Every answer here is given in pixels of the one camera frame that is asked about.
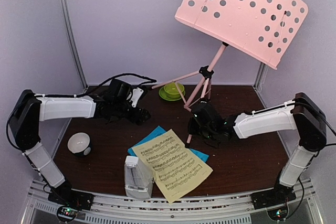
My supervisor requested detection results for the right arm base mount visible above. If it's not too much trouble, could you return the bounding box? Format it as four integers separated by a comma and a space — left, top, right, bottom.
251, 190, 296, 222

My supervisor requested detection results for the green plastic bowl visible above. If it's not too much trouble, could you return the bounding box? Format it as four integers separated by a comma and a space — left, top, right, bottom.
163, 82, 185, 98

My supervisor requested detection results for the blue sheet music page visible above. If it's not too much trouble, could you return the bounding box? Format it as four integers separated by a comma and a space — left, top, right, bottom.
128, 126, 209, 163

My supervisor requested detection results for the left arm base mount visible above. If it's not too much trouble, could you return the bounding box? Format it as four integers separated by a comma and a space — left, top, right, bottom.
48, 191, 94, 223

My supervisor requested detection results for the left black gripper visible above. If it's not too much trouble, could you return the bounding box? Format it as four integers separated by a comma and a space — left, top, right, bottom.
113, 100, 151, 125

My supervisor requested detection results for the aluminium frame post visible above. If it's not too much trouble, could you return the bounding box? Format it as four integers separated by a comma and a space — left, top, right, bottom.
60, 0, 88, 90
254, 63, 269, 92

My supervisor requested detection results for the front aluminium rail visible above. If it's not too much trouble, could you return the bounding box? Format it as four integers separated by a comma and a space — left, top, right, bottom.
22, 179, 323, 224

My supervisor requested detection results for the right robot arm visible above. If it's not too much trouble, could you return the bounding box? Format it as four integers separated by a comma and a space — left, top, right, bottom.
185, 92, 332, 204

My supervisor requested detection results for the yellow sheet music page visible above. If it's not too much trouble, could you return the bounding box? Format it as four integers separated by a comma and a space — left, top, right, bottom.
132, 129, 213, 204

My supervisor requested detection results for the pink music stand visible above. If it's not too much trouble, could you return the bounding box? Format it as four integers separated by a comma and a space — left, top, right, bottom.
151, 0, 309, 148

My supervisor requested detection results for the white and navy bowl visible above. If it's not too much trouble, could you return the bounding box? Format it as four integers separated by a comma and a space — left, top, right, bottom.
67, 132, 92, 157

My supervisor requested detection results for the green plastic saucer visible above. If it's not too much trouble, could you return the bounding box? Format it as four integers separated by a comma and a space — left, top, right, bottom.
159, 87, 182, 101

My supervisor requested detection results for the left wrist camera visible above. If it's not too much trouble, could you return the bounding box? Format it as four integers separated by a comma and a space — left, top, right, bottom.
129, 87, 144, 108

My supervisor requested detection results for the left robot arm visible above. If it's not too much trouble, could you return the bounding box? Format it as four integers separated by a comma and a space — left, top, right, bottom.
6, 73, 156, 205

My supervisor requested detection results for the left aluminium frame post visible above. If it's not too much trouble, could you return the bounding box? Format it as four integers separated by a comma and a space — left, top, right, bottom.
60, 0, 88, 90

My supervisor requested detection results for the right aluminium frame post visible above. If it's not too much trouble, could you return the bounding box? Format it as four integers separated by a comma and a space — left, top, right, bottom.
254, 63, 269, 92

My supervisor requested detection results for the white metronome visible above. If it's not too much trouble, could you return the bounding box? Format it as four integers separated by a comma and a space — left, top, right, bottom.
124, 156, 154, 200

